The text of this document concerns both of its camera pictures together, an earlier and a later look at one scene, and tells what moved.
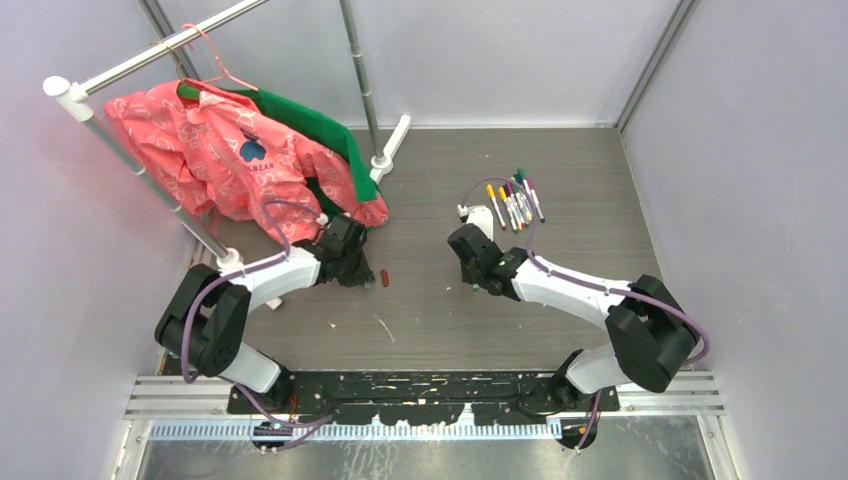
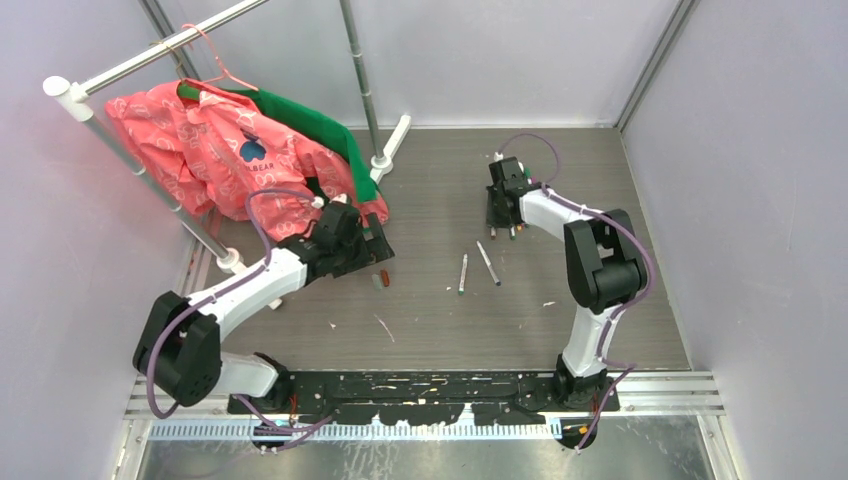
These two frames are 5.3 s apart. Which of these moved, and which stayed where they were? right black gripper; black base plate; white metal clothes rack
Moved: right black gripper
Stayed: white metal clothes rack; black base plate
